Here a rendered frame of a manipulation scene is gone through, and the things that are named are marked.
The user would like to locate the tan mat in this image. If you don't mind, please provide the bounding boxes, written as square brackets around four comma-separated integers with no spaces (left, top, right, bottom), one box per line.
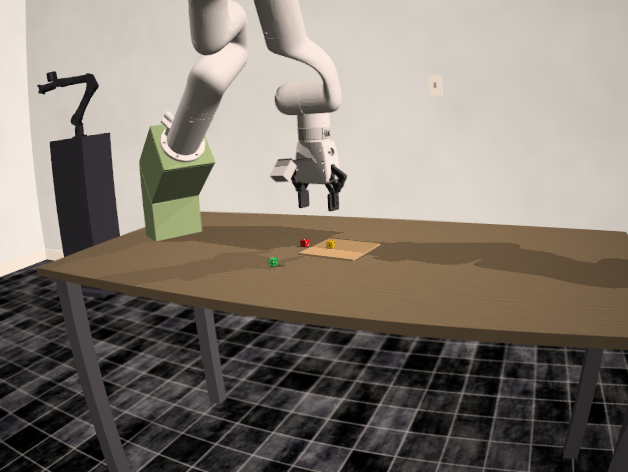
[299,238,380,261]

